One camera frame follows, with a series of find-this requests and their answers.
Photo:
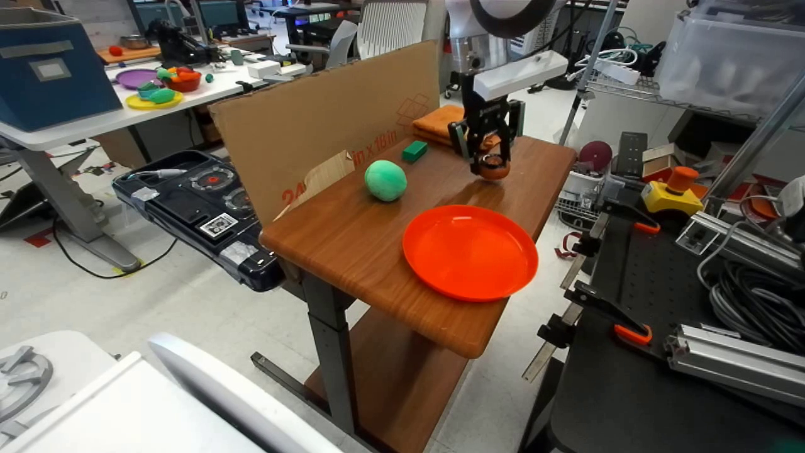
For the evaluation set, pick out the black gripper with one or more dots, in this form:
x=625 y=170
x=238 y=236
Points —
x=502 y=113

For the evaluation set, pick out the brown chocolate donut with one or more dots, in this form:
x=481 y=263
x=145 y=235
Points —
x=493 y=171

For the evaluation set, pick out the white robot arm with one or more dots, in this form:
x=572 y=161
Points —
x=479 y=32

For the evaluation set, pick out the orange round plate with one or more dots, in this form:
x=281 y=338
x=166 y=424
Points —
x=468 y=251

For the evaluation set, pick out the yellow plate with green toy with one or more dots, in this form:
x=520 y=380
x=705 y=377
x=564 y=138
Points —
x=154 y=98

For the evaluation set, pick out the purple plate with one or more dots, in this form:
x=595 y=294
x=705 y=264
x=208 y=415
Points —
x=133 y=79

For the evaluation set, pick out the folded orange cloth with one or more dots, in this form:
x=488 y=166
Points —
x=433 y=126

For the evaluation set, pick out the small green block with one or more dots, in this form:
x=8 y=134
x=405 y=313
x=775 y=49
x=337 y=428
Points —
x=414 y=152

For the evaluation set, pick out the green plush ball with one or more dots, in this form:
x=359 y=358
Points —
x=386 y=180

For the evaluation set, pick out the maroon round object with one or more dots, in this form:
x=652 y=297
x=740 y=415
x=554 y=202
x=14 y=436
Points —
x=595 y=156

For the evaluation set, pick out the brown cardboard panel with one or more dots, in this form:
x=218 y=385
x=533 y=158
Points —
x=278 y=134

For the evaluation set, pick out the yellow orange tool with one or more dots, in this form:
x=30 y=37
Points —
x=676 y=191

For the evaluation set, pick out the wooden desk with metal leg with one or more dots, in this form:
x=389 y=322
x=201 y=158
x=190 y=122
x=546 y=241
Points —
x=393 y=346

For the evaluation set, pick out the clear plastic storage bin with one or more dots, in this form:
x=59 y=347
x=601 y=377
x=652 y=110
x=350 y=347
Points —
x=732 y=53

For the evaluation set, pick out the black electronic panel device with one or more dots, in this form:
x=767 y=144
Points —
x=199 y=199

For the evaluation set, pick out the red bowl with toys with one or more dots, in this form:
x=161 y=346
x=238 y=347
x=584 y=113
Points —
x=184 y=79

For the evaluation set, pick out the white background table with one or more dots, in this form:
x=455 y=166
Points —
x=73 y=206

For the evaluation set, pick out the blue storage box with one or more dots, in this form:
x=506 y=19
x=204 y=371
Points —
x=48 y=70

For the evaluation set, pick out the white curved foreground equipment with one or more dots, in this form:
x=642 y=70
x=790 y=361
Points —
x=63 y=392

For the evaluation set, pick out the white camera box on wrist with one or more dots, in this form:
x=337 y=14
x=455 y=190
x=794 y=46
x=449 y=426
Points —
x=522 y=74

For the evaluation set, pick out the orange handled clamp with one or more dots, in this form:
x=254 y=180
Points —
x=625 y=326

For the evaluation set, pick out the aluminium extrusion rail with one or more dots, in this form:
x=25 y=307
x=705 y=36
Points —
x=737 y=363

